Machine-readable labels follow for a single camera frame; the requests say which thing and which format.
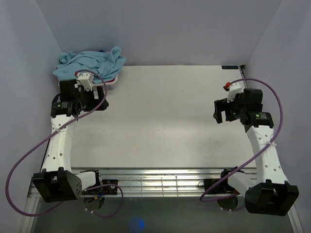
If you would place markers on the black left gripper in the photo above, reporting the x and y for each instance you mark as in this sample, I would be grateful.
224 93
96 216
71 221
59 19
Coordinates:
95 102

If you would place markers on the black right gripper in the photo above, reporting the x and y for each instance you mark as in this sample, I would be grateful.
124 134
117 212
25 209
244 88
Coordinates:
222 105

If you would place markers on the light blue trousers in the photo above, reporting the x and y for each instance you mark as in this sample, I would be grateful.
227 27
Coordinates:
105 64

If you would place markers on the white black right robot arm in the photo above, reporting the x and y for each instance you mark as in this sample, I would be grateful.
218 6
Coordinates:
271 194

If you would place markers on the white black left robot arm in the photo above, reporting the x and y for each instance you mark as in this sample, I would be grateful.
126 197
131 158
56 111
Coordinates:
56 182

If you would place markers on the white plastic laundry basket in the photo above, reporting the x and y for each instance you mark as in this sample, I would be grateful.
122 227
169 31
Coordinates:
110 84

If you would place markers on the dark table label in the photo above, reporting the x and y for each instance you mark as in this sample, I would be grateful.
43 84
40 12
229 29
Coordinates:
229 67

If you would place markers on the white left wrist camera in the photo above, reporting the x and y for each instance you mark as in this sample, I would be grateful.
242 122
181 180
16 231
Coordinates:
86 80

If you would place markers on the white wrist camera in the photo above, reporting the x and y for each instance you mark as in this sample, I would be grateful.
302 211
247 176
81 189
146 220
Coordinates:
232 90
86 80

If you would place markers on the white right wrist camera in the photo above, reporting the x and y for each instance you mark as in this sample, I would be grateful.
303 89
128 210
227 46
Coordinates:
232 90

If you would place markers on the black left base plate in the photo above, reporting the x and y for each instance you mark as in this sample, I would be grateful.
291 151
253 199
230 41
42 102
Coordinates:
107 190

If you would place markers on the aluminium rail frame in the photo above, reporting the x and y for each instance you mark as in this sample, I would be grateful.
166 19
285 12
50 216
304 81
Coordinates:
159 201

